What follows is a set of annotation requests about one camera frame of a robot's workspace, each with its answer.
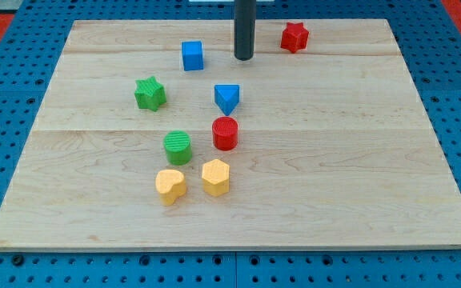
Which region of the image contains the green cylinder block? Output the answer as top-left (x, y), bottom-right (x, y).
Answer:
top-left (163, 130), bottom-right (192, 166)

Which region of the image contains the wooden board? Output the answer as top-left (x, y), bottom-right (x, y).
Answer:
top-left (0, 19), bottom-right (461, 252)

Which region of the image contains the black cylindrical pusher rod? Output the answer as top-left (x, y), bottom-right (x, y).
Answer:
top-left (234, 0), bottom-right (256, 61)

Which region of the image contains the green star block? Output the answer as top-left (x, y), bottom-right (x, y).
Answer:
top-left (134, 76), bottom-right (166, 111)

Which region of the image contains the blue cube block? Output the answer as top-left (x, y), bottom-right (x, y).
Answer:
top-left (181, 41), bottom-right (204, 71)

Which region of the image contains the yellow hexagon block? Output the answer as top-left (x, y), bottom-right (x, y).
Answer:
top-left (202, 159), bottom-right (230, 197)

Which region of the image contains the red star block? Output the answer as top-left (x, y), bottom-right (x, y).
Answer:
top-left (280, 22), bottom-right (310, 53)

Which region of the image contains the blue triangle block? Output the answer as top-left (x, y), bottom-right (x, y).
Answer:
top-left (214, 84), bottom-right (240, 116)

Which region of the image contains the red cylinder block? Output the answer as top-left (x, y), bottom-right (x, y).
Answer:
top-left (212, 117), bottom-right (239, 151)

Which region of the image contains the yellow heart block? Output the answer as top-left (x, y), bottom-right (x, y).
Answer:
top-left (155, 170), bottom-right (187, 206)

